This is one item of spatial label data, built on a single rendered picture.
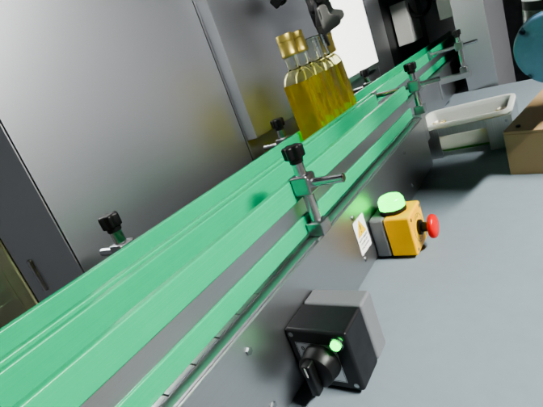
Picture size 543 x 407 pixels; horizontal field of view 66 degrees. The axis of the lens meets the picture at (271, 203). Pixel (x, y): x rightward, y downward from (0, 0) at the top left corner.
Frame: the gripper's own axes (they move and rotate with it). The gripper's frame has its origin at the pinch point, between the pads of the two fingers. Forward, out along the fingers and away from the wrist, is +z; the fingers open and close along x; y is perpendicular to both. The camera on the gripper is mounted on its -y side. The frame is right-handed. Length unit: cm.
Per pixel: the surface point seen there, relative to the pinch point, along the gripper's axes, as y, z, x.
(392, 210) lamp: 14, 19, -49
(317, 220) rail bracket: 6, 10, -62
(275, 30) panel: -11.1, -6.1, -0.3
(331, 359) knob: 9, 15, -80
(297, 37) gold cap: -1.2, -5.7, -17.3
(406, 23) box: 12, 26, 97
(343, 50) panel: -3.9, 12.2, 32.8
